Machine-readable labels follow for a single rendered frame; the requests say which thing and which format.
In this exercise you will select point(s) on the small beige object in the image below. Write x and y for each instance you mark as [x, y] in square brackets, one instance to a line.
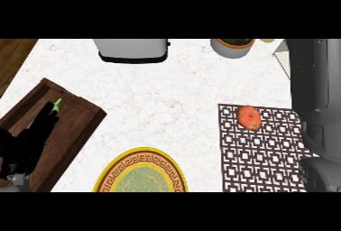
[267, 40]

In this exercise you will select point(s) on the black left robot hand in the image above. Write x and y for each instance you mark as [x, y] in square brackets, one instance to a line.
[17, 153]

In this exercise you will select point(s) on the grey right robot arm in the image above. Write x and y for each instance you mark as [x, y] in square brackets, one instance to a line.
[317, 90]

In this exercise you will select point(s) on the brown wooden panel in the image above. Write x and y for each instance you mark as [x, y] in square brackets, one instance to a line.
[13, 57]

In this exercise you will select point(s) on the brown wooden tiered shelf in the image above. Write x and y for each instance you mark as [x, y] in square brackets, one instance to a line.
[72, 126]

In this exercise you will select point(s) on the black eggplant with green stem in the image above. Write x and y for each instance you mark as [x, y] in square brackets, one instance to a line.
[44, 120]

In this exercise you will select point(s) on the pale angular object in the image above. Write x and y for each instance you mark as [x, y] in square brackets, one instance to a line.
[281, 58]

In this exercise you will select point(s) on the orange cupcake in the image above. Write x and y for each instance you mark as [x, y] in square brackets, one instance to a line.
[248, 117]

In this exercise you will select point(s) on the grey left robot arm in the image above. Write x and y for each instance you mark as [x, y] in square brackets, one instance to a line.
[17, 180]

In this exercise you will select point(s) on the grey toaster appliance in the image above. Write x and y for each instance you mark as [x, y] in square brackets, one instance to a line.
[131, 49]

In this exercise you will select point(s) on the brown white patterned placemat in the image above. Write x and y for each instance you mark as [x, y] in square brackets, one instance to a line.
[261, 159]

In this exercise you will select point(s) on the grey plant pot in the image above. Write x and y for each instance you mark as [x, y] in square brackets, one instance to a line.
[231, 48]

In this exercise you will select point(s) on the yellow green round plate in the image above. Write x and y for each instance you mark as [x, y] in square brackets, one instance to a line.
[141, 177]

